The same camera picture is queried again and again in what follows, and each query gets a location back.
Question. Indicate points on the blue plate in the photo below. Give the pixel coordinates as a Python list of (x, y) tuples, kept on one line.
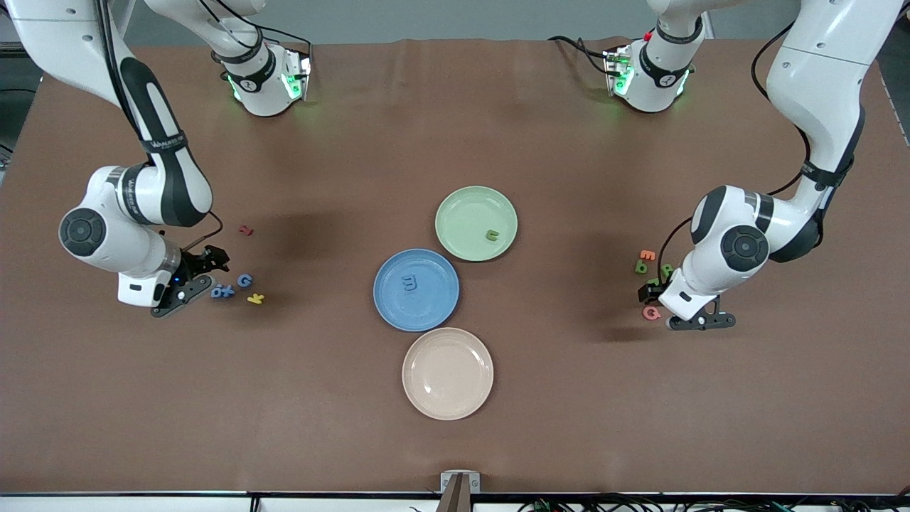
[(405, 313)]

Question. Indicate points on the blue foam letter G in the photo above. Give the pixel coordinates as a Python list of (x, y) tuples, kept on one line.
[(244, 281)]

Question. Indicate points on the blue foam number three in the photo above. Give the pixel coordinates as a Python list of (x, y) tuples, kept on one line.
[(409, 283)]

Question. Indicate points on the beige plate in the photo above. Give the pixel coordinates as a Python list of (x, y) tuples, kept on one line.
[(448, 373)]

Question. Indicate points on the pink foam letter Q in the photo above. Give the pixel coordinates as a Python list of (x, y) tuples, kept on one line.
[(650, 313)]

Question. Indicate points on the brown tapered post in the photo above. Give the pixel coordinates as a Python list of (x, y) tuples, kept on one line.
[(455, 498)]

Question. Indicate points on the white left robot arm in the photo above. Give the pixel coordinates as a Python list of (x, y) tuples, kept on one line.
[(817, 71)]

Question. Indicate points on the light green plate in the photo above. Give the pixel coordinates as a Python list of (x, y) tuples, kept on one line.
[(462, 242)]

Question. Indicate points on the grey metal bracket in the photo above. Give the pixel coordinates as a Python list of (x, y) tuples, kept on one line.
[(448, 483)]

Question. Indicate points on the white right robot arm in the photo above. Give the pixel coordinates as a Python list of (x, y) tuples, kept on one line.
[(156, 185)]

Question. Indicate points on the grey metal post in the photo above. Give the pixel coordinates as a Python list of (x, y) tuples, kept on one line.
[(707, 27)]

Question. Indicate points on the brown table mat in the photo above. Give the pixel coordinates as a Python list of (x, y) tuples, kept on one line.
[(320, 398)]

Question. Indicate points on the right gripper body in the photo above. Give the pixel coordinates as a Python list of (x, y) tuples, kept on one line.
[(193, 264)]

